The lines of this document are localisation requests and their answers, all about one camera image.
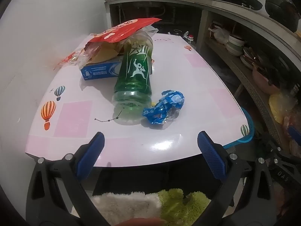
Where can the steel kitchen counter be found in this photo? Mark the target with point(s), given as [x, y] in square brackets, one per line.
[164, 3]

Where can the white plastic bag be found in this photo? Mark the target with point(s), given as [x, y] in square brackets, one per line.
[219, 35]

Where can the blue cardboard box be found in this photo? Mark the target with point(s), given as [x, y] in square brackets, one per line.
[101, 70]

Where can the pink basin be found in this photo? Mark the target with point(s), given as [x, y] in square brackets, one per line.
[263, 82]

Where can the blue plastic stool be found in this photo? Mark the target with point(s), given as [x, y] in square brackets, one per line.
[250, 127]

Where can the green plastic bottle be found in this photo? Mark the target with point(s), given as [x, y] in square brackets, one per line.
[134, 80]

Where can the blue wrapper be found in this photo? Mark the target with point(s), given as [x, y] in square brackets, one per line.
[164, 106]

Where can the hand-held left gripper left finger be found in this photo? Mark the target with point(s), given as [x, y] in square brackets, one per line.
[90, 155]

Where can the dark clay pot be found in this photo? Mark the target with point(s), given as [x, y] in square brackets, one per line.
[176, 31]

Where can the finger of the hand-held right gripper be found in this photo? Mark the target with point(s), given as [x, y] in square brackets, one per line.
[295, 133]

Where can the green and white cloth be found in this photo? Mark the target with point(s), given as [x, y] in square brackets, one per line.
[141, 207]

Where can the stack of white bowls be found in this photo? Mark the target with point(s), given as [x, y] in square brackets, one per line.
[235, 44]

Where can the stack of plates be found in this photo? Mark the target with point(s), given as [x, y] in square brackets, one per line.
[249, 58]

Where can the clear wrapper with red print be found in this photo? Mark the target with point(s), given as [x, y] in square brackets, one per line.
[70, 60]

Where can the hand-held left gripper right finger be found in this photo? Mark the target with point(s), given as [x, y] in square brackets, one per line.
[211, 155]

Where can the red snack bag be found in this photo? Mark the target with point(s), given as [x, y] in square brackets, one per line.
[117, 31]

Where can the black cooking pot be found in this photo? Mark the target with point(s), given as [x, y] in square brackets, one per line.
[284, 16]

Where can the plastic jug with red cap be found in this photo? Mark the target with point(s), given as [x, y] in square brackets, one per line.
[190, 38]

